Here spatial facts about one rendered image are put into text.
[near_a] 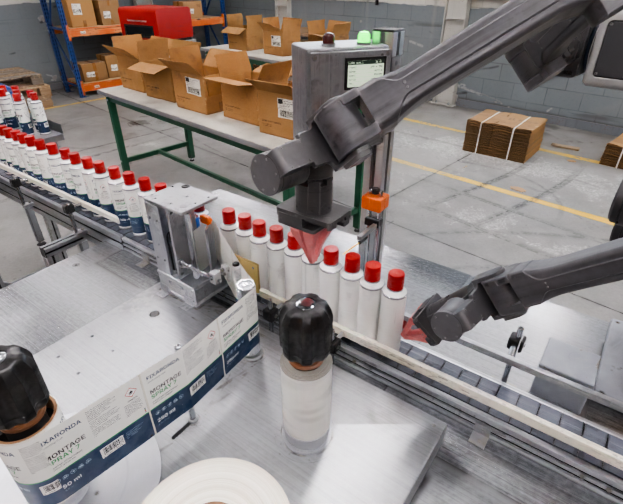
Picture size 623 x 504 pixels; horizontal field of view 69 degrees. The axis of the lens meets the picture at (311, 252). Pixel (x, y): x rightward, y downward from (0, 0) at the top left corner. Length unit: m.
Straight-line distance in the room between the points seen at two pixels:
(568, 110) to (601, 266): 5.68
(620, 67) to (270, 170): 0.84
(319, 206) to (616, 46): 0.77
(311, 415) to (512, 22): 0.62
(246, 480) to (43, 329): 0.80
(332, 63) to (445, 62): 0.30
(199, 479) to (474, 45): 0.65
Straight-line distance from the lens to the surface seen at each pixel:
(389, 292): 0.92
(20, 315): 1.40
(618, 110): 6.26
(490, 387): 1.01
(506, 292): 0.82
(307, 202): 0.67
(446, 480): 0.92
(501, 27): 0.65
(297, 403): 0.76
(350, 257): 0.94
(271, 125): 2.70
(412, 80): 0.61
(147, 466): 0.87
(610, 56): 1.21
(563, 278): 0.76
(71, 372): 1.09
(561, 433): 0.94
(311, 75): 0.87
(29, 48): 8.40
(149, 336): 1.11
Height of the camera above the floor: 1.59
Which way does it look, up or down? 32 degrees down
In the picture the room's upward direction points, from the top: straight up
